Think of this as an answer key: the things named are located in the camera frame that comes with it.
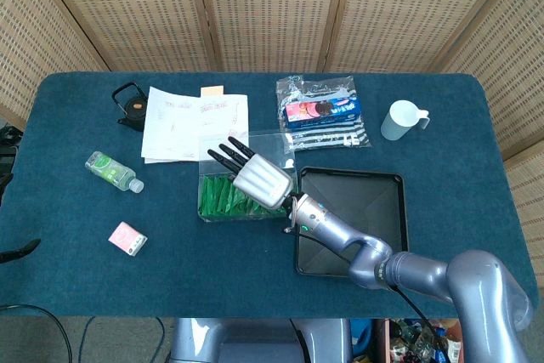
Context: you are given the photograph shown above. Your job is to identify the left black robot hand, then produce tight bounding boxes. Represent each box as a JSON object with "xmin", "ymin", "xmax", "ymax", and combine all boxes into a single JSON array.
[{"xmin": 0, "ymin": 173, "xmax": 43, "ymax": 265}]

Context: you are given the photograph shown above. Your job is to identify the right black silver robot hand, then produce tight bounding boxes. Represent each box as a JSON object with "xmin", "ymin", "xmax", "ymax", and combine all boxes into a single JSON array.
[{"xmin": 207, "ymin": 136, "xmax": 299, "ymax": 211}]

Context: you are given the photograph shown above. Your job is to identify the clear box of green packets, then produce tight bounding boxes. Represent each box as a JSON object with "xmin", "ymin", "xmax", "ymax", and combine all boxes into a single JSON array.
[{"xmin": 196, "ymin": 130, "xmax": 299, "ymax": 224}]

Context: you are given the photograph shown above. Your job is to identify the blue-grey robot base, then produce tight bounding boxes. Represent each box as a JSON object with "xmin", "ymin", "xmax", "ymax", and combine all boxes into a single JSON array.
[{"xmin": 169, "ymin": 317, "xmax": 354, "ymax": 363}]

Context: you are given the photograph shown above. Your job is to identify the green tea packets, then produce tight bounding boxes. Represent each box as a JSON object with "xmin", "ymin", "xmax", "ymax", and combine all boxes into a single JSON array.
[{"xmin": 199, "ymin": 174, "xmax": 291, "ymax": 218}]

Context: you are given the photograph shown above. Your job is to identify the black square plastic tray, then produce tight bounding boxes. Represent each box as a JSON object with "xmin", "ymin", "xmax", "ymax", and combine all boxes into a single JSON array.
[{"xmin": 294, "ymin": 166, "xmax": 411, "ymax": 280}]

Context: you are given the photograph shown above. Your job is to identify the clear bag with striped cloth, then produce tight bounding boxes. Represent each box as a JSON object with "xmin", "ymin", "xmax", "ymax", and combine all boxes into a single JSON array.
[{"xmin": 275, "ymin": 74, "xmax": 371, "ymax": 155}]

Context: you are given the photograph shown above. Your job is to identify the blue cookie box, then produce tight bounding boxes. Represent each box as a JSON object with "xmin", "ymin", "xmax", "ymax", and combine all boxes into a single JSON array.
[{"xmin": 283, "ymin": 97, "xmax": 364, "ymax": 129}]

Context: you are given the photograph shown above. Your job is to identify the white paper sheets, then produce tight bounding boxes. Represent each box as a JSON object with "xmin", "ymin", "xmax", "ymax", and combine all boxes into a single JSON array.
[{"xmin": 140, "ymin": 86, "xmax": 250, "ymax": 165}]

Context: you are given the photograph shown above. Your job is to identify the dark equipment beside table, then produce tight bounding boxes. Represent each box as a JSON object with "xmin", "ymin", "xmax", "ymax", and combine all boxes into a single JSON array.
[{"xmin": 0, "ymin": 124, "xmax": 23, "ymax": 178}]

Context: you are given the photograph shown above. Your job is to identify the small pink white box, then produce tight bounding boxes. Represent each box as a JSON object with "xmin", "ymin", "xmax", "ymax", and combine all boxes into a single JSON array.
[{"xmin": 108, "ymin": 221, "xmax": 149, "ymax": 258}]

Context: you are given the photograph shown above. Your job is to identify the water bottle with green label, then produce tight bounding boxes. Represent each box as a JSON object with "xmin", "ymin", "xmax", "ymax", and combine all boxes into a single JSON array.
[{"xmin": 84, "ymin": 150, "xmax": 145, "ymax": 194}]

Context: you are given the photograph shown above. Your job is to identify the blue carpet table cover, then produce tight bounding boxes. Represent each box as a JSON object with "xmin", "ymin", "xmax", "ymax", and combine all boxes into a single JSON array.
[{"xmin": 0, "ymin": 71, "xmax": 535, "ymax": 320}]

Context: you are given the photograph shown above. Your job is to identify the small black teapot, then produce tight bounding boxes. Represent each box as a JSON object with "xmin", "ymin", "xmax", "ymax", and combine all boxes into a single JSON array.
[{"xmin": 111, "ymin": 82, "xmax": 148, "ymax": 132}]

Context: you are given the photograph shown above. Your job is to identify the bamboo folding screen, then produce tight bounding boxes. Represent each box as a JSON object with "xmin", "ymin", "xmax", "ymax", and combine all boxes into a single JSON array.
[{"xmin": 0, "ymin": 0, "xmax": 544, "ymax": 253}]

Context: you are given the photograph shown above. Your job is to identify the box of assorted clutter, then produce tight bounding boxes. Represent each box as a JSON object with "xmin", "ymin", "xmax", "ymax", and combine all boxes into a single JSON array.
[{"xmin": 373, "ymin": 318, "xmax": 465, "ymax": 363}]

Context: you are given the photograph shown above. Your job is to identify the black floor cable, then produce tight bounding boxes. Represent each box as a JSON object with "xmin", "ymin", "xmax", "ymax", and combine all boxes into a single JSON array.
[
  {"xmin": 77, "ymin": 316, "xmax": 98, "ymax": 363},
  {"xmin": 146, "ymin": 316, "xmax": 167, "ymax": 363},
  {"xmin": 0, "ymin": 303, "xmax": 74, "ymax": 363}
]

